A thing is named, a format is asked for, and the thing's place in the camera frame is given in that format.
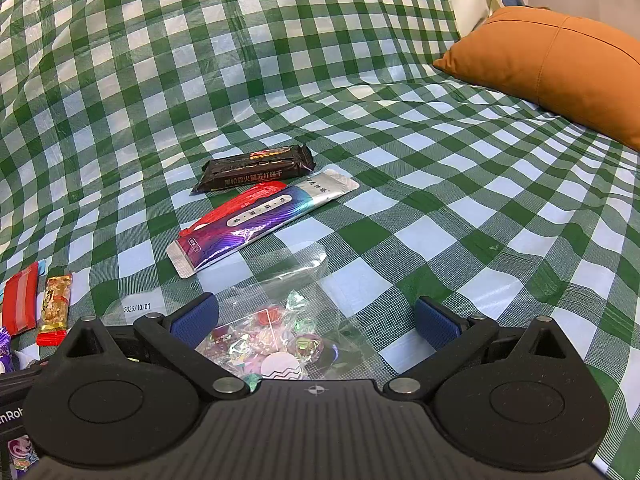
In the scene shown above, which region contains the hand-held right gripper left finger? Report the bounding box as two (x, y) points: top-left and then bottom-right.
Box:
(48, 292), (262, 403)

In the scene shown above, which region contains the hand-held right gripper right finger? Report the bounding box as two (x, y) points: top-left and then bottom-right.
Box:
(382, 296), (583, 403)

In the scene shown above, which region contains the clear bag of candies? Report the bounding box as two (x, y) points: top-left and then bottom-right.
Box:
(195, 241), (383, 385)

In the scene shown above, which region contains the silver purple snack packet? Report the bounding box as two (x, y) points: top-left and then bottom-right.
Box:
(166, 164), (360, 279)

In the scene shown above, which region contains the yellow snack bar packet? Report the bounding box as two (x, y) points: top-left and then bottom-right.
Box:
(36, 272), (74, 347)

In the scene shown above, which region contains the red striped snack packet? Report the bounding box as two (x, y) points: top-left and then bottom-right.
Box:
(1, 262), (41, 337)

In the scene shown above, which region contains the red stick snack packet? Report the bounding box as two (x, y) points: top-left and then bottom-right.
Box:
(180, 182), (290, 238)

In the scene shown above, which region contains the dark brown snack packet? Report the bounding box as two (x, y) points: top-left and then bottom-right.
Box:
(191, 143), (316, 196)

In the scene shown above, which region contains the green checked tablecloth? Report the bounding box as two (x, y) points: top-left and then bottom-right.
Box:
(0, 0), (640, 480)

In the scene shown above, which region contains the orange pillow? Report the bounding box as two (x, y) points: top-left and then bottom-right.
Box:
(432, 6), (640, 153)

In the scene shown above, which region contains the white pillow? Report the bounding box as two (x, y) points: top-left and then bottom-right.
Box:
(435, 0), (503, 43)

